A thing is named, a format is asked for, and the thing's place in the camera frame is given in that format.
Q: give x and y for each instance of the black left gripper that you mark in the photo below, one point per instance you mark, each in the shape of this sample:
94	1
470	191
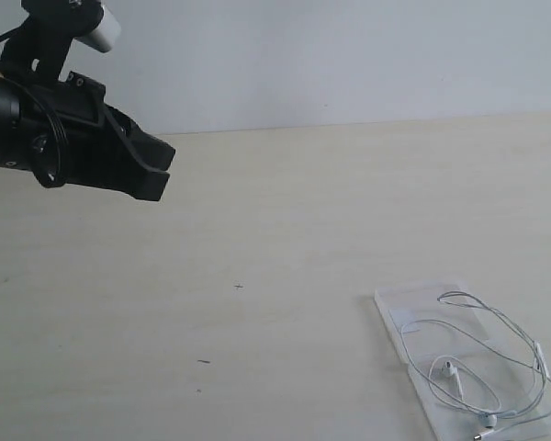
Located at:
79	139

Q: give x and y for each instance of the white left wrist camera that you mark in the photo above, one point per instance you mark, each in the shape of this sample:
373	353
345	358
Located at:
104	35

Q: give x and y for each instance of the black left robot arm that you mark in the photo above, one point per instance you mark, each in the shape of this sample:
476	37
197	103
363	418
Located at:
13	138

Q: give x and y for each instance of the clear plastic storage case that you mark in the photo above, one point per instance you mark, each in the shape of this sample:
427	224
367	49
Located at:
459	358

